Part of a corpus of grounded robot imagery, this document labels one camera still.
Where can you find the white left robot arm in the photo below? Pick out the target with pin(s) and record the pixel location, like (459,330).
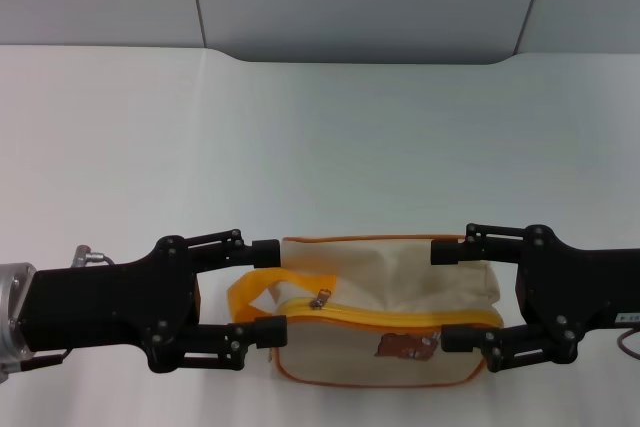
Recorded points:
(11,307)

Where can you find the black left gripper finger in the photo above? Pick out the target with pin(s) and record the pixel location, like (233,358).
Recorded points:
(265,253)
(270,332)

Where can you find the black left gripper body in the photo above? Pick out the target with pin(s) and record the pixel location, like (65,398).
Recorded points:
(105,304)

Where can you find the metal zipper pull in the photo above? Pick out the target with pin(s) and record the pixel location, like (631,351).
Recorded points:
(320,298)

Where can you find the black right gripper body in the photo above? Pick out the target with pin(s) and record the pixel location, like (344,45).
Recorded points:
(575,292)

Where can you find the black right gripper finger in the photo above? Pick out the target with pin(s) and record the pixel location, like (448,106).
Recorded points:
(460,339)
(450,252)

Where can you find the beige food bag orange trim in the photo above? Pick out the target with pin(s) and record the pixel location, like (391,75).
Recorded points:
(380,272)

